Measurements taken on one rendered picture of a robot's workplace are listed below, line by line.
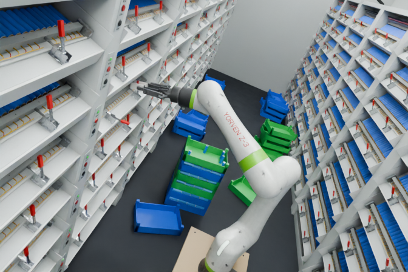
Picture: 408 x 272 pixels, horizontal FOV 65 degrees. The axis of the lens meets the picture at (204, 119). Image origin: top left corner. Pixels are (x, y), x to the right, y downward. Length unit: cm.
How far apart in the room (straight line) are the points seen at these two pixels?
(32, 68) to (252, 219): 113
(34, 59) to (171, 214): 170
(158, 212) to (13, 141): 155
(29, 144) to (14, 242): 37
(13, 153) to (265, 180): 81
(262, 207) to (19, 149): 102
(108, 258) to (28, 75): 142
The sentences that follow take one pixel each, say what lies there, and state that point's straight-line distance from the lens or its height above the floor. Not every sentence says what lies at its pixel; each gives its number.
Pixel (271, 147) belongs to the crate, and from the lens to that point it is 347.
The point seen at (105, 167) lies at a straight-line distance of 168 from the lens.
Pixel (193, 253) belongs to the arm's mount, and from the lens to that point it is 170.
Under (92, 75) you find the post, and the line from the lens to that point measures 99.
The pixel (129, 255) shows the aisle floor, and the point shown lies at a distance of 200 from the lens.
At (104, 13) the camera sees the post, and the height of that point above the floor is 135.
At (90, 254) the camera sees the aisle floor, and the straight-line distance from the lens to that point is 197.
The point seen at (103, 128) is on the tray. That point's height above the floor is 88.
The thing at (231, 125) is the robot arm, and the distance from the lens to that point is 125.
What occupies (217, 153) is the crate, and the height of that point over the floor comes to 42.
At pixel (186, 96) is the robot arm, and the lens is 143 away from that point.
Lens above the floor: 158
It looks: 26 degrees down
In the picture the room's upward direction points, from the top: 23 degrees clockwise
